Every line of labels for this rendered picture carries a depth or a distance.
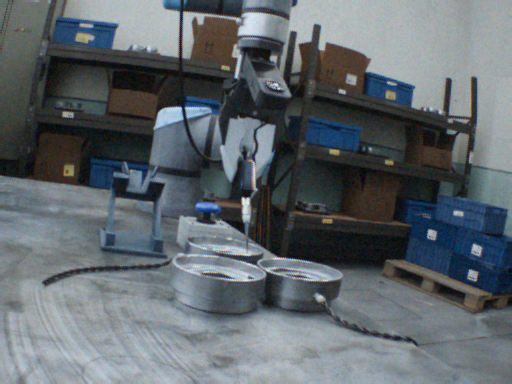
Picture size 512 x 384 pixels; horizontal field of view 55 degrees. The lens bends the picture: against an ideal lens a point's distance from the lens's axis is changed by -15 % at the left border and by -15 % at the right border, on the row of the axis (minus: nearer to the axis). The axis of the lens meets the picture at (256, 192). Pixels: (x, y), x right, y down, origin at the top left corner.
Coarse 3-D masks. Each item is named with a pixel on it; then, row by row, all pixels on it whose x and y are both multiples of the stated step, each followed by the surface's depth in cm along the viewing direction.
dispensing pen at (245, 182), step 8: (240, 152) 84; (248, 152) 84; (240, 160) 81; (248, 160) 81; (240, 168) 81; (248, 168) 81; (240, 176) 80; (248, 176) 80; (240, 184) 80; (248, 184) 80; (240, 192) 80; (248, 192) 80; (232, 200) 82; (240, 200) 82; (248, 200) 80; (248, 208) 80; (248, 216) 79; (248, 224) 79; (248, 232) 79
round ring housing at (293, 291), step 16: (272, 272) 64; (288, 272) 70; (320, 272) 72; (336, 272) 69; (272, 288) 64; (288, 288) 63; (304, 288) 63; (320, 288) 63; (336, 288) 65; (272, 304) 65; (288, 304) 64; (304, 304) 64; (320, 304) 64
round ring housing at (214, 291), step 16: (192, 256) 66; (208, 256) 67; (176, 272) 60; (192, 272) 58; (208, 272) 64; (224, 272) 65; (240, 272) 66; (256, 272) 65; (176, 288) 59; (192, 288) 58; (208, 288) 57; (224, 288) 57; (240, 288) 58; (256, 288) 60; (192, 304) 59; (208, 304) 58; (224, 304) 58; (240, 304) 59
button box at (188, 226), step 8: (184, 216) 91; (184, 224) 88; (192, 224) 85; (200, 224) 86; (208, 224) 87; (216, 224) 89; (224, 224) 90; (184, 232) 87; (192, 232) 85; (200, 232) 85; (208, 232) 86; (216, 232) 86; (224, 232) 87; (232, 232) 87; (184, 240) 87
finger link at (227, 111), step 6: (228, 96) 80; (228, 102) 80; (222, 108) 80; (228, 108) 80; (234, 108) 80; (222, 114) 80; (228, 114) 80; (234, 114) 80; (222, 120) 80; (228, 120) 80; (222, 126) 80; (222, 132) 80; (222, 138) 80; (222, 144) 81
